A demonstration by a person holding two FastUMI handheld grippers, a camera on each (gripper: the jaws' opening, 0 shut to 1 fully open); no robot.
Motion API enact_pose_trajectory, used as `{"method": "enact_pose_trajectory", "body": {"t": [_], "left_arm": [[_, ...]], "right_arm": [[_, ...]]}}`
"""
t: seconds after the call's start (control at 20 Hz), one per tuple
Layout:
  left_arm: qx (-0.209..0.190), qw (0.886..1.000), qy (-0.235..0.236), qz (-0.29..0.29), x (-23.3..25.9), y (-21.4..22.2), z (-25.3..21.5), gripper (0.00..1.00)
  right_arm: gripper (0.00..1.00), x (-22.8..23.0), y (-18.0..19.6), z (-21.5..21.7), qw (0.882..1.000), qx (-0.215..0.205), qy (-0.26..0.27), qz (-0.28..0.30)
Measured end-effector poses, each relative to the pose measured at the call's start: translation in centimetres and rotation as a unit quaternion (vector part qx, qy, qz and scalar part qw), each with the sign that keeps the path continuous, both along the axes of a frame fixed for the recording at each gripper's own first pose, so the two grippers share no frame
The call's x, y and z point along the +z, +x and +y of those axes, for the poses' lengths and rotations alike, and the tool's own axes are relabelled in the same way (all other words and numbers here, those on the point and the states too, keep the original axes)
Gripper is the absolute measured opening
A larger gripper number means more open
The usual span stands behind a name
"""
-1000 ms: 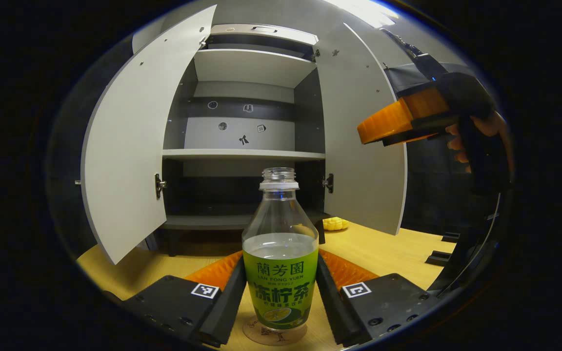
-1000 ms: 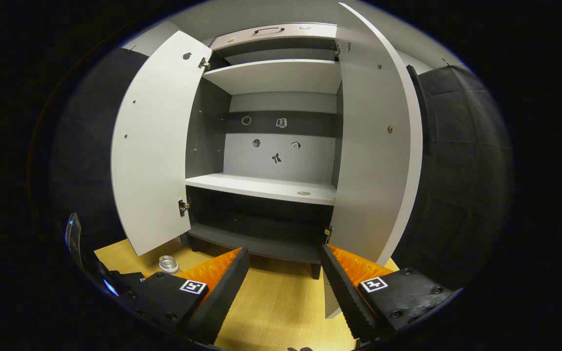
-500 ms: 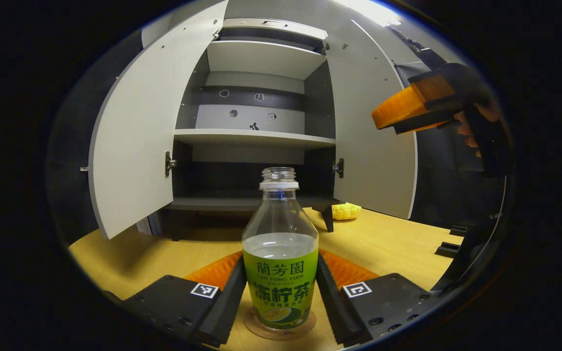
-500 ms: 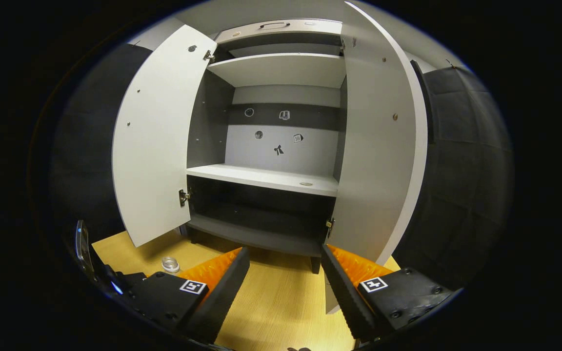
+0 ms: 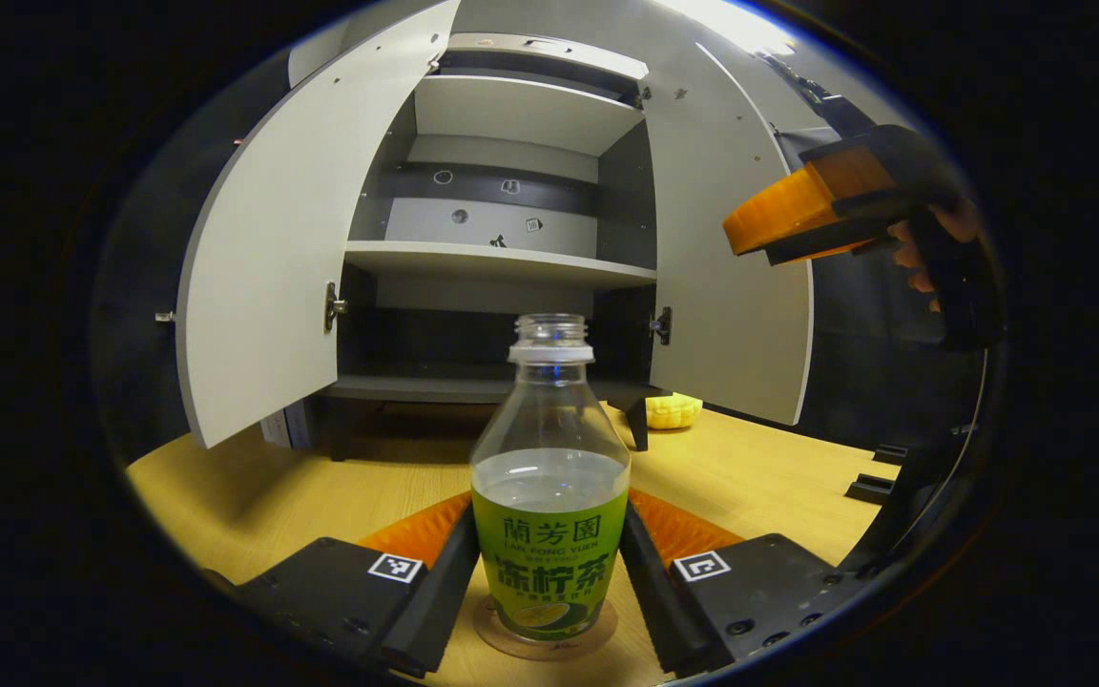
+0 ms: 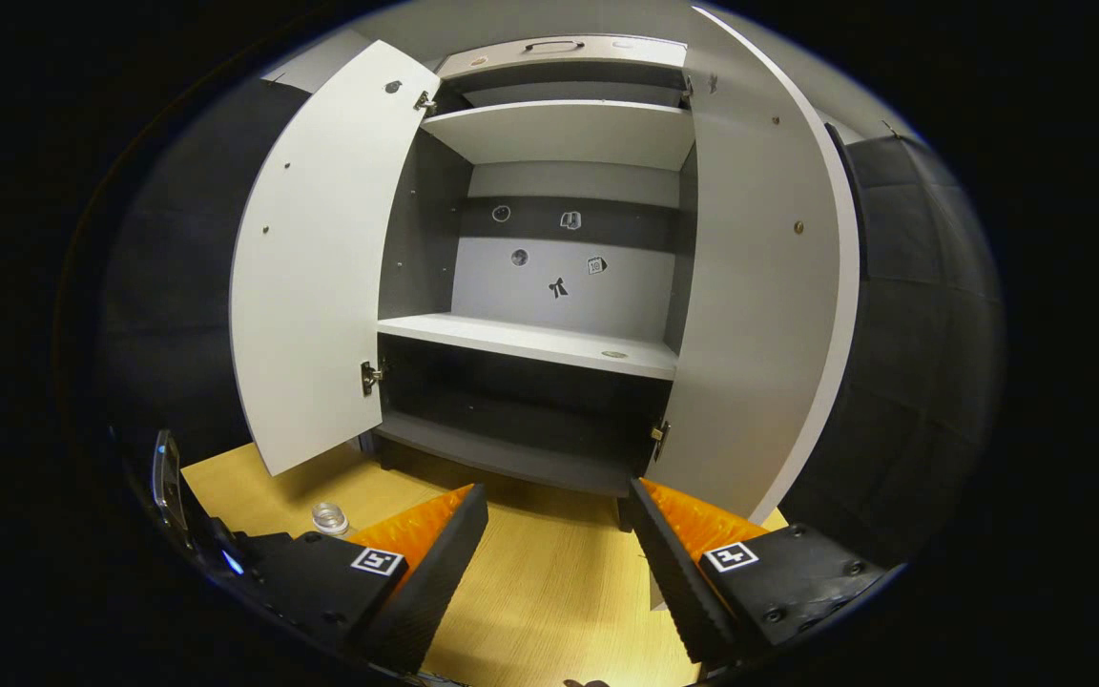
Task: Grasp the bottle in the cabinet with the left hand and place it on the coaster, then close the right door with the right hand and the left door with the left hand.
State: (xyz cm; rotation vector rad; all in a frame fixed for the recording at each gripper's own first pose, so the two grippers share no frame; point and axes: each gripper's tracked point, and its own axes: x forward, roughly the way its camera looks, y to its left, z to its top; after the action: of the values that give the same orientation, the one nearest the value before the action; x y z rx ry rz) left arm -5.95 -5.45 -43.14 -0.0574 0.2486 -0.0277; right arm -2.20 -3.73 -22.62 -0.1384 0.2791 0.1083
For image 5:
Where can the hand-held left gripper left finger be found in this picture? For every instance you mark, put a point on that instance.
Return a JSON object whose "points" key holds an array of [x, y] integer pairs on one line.
{"points": [[435, 611]]}

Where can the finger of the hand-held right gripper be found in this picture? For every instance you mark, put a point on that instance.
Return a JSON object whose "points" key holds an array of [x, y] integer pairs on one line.
{"points": [[788, 215]]}

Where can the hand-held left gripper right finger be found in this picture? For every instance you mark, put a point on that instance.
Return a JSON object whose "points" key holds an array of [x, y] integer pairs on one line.
{"points": [[659, 611]]}

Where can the round brown coaster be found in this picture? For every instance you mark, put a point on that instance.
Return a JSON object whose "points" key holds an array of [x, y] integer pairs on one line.
{"points": [[497, 637]]}

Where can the white cabinet door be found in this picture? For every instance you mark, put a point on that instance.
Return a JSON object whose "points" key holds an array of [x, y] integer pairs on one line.
{"points": [[731, 286], [282, 239]]}

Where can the white and grey cabinet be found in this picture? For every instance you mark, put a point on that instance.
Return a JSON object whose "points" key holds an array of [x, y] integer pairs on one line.
{"points": [[626, 191]]}

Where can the clear bottle with green label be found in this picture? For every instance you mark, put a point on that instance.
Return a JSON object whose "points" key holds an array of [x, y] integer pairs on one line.
{"points": [[549, 477]]}

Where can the metal door hinge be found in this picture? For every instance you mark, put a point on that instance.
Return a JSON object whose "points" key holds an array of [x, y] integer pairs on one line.
{"points": [[333, 305], [662, 325]]}

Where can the white cabinet drawer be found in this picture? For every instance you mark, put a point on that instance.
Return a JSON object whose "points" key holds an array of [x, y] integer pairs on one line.
{"points": [[549, 55]]}

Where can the black backdrop cloth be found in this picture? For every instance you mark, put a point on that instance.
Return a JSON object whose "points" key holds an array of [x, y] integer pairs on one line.
{"points": [[855, 363], [139, 286]]}

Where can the black stand foot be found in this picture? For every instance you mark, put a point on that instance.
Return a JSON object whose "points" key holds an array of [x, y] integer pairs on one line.
{"points": [[890, 454], [869, 489]]}

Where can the yellow ribbed toy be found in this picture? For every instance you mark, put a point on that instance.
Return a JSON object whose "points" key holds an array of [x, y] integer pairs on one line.
{"points": [[672, 410]]}

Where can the long ceiling light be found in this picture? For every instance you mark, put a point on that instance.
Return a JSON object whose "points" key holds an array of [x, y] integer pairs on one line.
{"points": [[731, 21]]}

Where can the upright book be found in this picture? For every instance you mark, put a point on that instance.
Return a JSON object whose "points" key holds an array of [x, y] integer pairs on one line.
{"points": [[273, 427], [300, 425]]}

